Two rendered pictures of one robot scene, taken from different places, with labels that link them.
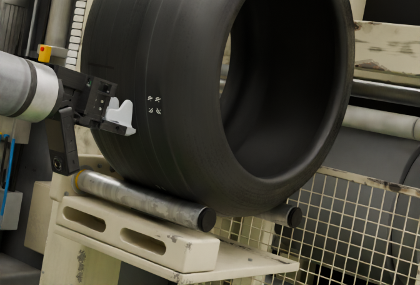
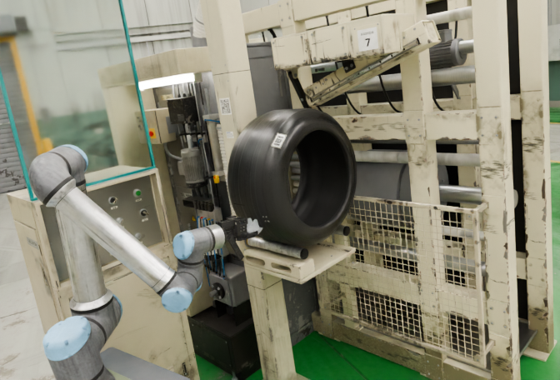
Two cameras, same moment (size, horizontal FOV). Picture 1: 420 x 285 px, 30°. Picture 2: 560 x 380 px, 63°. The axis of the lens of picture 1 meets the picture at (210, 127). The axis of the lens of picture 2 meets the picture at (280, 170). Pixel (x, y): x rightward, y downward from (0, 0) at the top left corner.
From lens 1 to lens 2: 0.63 m
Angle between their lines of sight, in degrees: 11
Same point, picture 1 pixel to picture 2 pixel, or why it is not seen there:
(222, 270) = (318, 269)
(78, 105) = (234, 232)
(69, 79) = (227, 225)
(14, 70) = (204, 237)
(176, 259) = (296, 273)
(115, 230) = (268, 264)
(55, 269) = (251, 275)
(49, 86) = (220, 235)
